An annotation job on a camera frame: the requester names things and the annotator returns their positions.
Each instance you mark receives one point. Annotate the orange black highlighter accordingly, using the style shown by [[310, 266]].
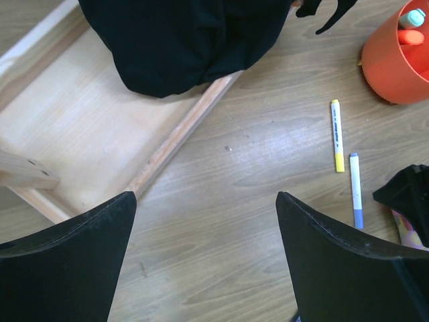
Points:
[[410, 37]]

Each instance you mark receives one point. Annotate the pink lidded pen tube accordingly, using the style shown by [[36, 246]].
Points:
[[408, 235]]

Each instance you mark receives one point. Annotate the orange round pen organizer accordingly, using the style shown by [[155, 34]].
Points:
[[397, 73]]

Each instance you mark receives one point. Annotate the yellow capped white marker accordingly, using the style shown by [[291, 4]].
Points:
[[337, 136]]

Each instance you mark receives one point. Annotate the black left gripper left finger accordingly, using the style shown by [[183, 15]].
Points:
[[69, 271]]

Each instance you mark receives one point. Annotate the blue capped white marker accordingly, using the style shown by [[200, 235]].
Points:
[[356, 191]]

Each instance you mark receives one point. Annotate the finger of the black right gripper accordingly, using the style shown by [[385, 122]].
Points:
[[407, 193]]

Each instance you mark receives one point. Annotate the black t-shirt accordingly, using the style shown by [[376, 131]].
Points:
[[166, 47]]

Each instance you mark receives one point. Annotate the wooden clothes rack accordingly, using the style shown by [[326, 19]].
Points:
[[72, 135]]

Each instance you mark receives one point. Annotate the mint green highlighter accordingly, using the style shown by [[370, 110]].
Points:
[[412, 19]]

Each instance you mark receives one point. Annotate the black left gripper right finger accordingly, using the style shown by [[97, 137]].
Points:
[[342, 274]]

